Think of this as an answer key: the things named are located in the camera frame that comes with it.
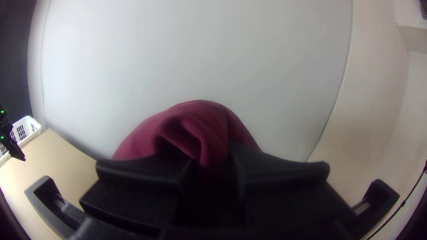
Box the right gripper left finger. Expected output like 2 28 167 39
79 136 214 238

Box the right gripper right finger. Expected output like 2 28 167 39
215 143 355 235

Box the maroon t-shirt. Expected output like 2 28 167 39
112 99 263 168

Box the white laundry basket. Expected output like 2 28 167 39
0 115 43 166

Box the black cable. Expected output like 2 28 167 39
366 160 427 240

